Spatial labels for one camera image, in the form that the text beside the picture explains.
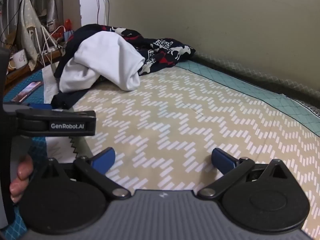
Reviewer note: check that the beige zigzag bed cover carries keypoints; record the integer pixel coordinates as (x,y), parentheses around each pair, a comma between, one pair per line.
(200,110)

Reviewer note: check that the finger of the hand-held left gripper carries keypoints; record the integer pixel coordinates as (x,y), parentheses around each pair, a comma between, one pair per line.
(40,106)
(57,122)

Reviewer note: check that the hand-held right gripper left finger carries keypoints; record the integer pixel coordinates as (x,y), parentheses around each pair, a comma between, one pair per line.
(103,158)

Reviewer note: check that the smartphone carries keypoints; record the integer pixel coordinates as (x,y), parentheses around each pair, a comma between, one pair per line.
(27,91)

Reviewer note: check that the wooden shelf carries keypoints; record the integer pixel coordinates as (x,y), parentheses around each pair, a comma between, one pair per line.
(17,73)

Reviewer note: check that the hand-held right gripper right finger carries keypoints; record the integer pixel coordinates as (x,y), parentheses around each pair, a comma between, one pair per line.
(222,160)

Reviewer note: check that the dark navy garment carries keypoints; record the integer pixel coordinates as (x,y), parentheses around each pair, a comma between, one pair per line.
(67,50)

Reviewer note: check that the white power strip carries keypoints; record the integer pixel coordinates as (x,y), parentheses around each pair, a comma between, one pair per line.
(48,52)

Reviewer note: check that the white t-shirt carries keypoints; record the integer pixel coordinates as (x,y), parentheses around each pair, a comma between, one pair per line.
(100,55)

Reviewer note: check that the beige cloth on rack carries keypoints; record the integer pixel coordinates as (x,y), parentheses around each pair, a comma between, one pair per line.
(27,30)

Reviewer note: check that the person's left hand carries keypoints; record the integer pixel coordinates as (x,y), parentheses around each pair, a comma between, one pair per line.
(22,170)

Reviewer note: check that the white mug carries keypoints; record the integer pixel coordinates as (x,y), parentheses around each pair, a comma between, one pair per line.
(20,58)

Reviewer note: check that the red plastic object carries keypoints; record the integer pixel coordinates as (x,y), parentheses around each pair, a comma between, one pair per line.
(68,23)

